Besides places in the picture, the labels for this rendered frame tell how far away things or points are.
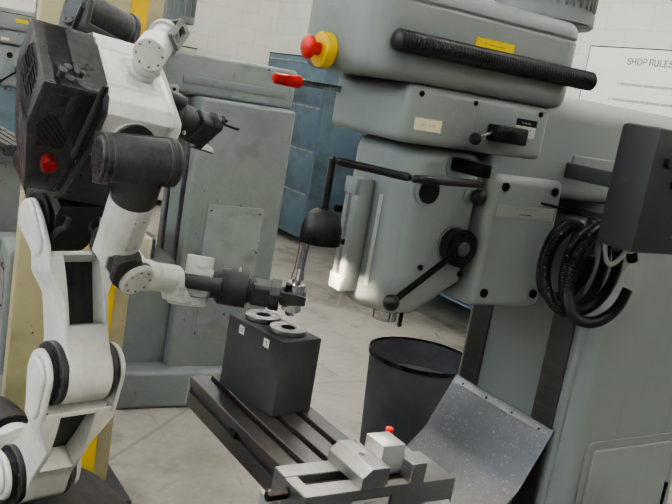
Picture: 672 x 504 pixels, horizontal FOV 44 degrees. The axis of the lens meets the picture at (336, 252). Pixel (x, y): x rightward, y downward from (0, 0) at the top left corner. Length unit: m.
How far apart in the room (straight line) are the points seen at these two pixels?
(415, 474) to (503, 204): 0.54
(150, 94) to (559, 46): 0.79
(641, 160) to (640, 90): 5.18
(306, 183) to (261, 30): 3.13
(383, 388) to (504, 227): 2.07
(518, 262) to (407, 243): 0.26
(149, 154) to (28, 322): 1.72
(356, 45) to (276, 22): 10.10
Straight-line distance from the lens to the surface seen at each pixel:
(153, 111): 1.68
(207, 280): 1.92
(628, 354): 1.86
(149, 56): 1.67
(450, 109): 1.46
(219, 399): 2.05
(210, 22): 11.10
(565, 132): 1.67
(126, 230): 1.66
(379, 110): 1.46
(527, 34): 1.54
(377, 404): 3.62
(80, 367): 1.88
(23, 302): 3.18
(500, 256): 1.60
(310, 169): 8.84
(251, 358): 2.03
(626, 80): 6.74
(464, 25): 1.45
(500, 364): 1.92
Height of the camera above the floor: 1.70
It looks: 11 degrees down
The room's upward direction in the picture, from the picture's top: 10 degrees clockwise
